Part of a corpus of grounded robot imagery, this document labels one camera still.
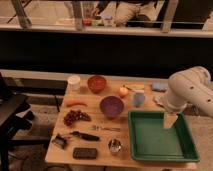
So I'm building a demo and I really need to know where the black chair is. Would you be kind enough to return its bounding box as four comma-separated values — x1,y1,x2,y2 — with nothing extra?
0,73,35,171

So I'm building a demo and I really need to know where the black handled peeler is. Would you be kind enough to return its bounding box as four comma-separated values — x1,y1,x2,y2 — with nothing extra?
70,131,100,141

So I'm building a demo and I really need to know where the orange carrot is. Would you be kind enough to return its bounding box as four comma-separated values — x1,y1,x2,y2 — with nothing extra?
65,100,88,107

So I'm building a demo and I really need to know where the red bowl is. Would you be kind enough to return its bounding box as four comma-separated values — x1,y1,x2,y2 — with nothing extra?
87,75,107,93

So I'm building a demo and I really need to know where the light blue cup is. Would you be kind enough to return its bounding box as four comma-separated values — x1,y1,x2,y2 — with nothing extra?
133,92,145,107

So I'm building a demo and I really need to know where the blue sponge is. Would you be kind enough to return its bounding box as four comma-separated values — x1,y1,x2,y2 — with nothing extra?
152,82,168,92

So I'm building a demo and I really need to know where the small metal cup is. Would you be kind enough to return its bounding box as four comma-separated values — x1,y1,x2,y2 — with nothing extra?
108,139,122,155

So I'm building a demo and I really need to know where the green plastic tray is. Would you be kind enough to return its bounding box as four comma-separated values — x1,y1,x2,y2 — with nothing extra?
128,110,200,162

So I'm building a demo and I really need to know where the orange apple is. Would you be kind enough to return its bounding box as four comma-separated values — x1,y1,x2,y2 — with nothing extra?
118,87,129,98

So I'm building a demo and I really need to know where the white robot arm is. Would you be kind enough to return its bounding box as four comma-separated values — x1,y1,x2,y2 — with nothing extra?
161,66,213,129

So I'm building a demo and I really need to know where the person in beige trousers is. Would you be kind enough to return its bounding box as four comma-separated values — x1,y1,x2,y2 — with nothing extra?
99,0,158,28

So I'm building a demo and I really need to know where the bunch of red grapes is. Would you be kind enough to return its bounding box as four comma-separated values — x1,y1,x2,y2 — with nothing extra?
63,110,91,126

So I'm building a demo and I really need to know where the blue grey cloth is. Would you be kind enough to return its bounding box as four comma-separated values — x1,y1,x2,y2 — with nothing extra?
153,96,163,106

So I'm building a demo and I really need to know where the purple bowl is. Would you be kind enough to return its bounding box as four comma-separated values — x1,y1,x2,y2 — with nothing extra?
99,96,124,119

